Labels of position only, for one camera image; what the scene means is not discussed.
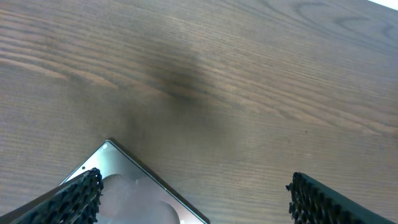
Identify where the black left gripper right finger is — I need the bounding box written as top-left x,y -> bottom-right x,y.
286,172 -> 394,224

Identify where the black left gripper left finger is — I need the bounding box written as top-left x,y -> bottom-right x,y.
1,168 -> 103,224

